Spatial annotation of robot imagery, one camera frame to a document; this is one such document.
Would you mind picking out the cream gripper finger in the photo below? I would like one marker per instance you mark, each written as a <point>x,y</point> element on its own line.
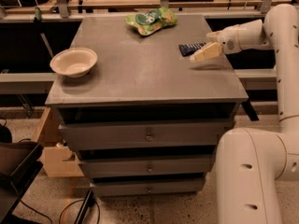
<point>214,36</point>
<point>208,51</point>

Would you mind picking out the dark blue rxbar wrapper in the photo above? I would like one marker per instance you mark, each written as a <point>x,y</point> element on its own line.
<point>189,49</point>

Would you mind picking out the bottom grey drawer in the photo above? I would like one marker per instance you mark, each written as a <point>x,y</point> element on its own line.
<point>148,187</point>

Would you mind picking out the middle grey drawer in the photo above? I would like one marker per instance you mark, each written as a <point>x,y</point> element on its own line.
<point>146,166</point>

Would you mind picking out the grey drawer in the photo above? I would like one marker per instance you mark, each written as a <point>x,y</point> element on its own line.
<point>146,166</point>
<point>92,136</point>
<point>148,187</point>

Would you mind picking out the grey drawer cabinet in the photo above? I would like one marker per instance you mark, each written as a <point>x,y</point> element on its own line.
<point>145,79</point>

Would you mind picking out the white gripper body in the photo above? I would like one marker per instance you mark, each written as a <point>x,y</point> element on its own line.
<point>228,40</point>

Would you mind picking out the top grey drawer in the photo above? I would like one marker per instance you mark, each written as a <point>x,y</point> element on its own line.
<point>92,136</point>

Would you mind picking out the wooden box on floor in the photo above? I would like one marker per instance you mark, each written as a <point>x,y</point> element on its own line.
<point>58,160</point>

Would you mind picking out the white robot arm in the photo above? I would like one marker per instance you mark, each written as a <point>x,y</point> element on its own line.
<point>250,161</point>

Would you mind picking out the black tray stand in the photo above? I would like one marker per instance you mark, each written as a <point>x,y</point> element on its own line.
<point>19,166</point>

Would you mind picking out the green snack bag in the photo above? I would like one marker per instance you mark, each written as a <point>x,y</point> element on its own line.
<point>152,21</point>

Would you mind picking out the white paper bowl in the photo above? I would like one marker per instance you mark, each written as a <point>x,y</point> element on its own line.
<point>75,62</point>

